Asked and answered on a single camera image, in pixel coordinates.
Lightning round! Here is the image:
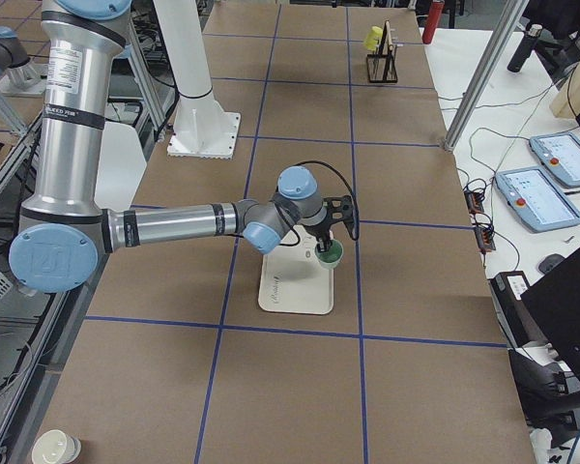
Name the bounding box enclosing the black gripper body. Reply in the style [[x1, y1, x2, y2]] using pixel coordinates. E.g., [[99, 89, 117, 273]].
[[313, 205, 332, 242]]

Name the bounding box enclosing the pale green plastic cup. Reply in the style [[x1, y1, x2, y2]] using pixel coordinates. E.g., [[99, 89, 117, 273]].
[[315, 239, 344, 270]]

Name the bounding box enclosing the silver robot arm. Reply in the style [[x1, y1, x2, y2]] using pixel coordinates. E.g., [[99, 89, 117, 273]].
[[0, 26, 47, 97], [9, 1, 343, 293]]

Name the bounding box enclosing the cream rabbit print tray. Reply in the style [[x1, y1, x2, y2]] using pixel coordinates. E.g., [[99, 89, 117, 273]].
[[258, 225, 334, 315]]

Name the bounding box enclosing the yellow plastic cup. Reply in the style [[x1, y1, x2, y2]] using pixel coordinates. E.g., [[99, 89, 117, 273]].
[[362, 25, 383, 53]]

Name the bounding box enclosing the paper coffee cup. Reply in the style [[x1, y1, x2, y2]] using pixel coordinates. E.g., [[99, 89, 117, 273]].
[[31, 429, 81, 464]]

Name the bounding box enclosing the near blue teach pendant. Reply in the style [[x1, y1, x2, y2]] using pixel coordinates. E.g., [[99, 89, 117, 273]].
[[495, 166, 580, 233]]

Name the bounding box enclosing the blue teach pendant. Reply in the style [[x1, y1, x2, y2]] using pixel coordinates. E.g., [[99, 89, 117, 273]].
[[495, 166, 580, 233], [529, 131, 580, 188]]

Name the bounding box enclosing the black computer mouse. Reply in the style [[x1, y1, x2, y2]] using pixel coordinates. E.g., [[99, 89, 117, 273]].
[[537, 253, 565, 275]]

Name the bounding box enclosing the black laptop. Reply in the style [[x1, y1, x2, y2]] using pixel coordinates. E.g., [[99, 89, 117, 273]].
[[521, 247, 580, 380]]

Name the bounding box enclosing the far blue teach pendant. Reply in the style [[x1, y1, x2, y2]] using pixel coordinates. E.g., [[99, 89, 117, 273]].
[[529, 131, 580, 188]]

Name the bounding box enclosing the red cylinder bottle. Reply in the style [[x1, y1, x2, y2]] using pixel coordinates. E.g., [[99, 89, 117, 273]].
[[421, 0, 445, 44]]

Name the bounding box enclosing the black thermos bottle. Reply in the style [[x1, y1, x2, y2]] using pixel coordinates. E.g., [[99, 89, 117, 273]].
[[507, 23, 543, 73]]

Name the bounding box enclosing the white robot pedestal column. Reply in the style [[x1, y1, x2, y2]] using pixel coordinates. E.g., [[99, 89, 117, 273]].
[[156, 1, 241, 159]]

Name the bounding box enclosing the black wire cup rack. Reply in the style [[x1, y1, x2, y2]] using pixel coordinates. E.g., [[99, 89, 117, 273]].
[[365, 20, 398, 84]]

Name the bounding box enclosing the aluminium frame post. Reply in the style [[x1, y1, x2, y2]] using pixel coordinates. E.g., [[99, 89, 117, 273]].
[[443, 0, 529, 152]]

